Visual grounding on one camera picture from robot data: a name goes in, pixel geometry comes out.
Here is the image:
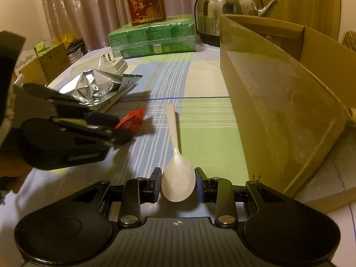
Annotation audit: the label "metal bucket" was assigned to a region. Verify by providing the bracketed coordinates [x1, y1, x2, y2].
[68, 44, 84, 64]

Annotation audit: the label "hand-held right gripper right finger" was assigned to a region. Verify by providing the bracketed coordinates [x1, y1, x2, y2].
[195, 167, 290, 227]

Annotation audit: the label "tall brown cardboard box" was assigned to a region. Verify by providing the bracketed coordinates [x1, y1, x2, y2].
[36, 43, 70, 81]

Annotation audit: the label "silver foil bag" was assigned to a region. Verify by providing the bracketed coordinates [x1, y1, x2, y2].
[57, 68, 144, 113]

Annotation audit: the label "red plastic clip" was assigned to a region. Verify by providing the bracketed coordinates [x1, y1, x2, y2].
[115, 108, 146, 131]

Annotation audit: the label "beige speckled spoon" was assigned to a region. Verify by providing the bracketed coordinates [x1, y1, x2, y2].
[161, 104, 196, 202]

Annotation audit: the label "stainless steel kettle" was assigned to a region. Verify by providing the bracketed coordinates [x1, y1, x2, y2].
[194, 0, 280, 45]

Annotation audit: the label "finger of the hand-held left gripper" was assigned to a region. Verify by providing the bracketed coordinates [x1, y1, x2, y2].
[21, 83, 120, 129]
[53, 117, 135, 146]

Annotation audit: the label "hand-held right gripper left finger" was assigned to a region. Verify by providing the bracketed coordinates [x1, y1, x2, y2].
[69, 167, 162, 228]

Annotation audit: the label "small brown cardboard box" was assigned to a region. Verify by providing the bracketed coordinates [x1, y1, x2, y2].
[19, 58, 46, 85]

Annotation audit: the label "white plug adapter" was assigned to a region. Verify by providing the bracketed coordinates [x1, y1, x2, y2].
[98, 55, 128, 74]

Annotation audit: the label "green tissue packs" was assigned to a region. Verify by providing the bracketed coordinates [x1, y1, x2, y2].
[35, 39, 60, 56]

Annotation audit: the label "beige curtain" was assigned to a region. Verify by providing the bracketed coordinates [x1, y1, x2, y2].
[37, 0, 223, 53]

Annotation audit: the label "checked pastel tablecloth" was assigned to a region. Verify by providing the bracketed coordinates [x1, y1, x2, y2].
[0, 44, 356, 223]

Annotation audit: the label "green tissue multipack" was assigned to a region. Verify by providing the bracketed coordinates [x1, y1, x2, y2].
[107, 14, 196, 59]

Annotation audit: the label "yellow plastic bag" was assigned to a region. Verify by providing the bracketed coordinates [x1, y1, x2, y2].
[56, 33, 75, 48]

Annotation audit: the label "red gift box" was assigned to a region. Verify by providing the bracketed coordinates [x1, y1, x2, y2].
[123, 0, 167, 27]

